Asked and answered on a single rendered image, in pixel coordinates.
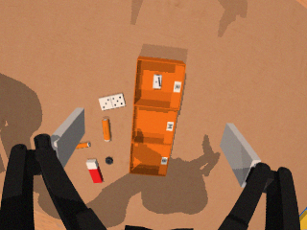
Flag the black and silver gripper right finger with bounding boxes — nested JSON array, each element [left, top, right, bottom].
[[218, 123, 300, 230]]

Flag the white domino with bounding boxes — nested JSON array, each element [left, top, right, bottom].
[[99, 93, 126, 110]]

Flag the orange three-compartment bin rack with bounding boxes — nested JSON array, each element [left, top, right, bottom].
[[129, 57, 186, 176]]

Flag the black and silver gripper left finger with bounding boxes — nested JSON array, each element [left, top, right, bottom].
[[0, 107, 107, 230]]

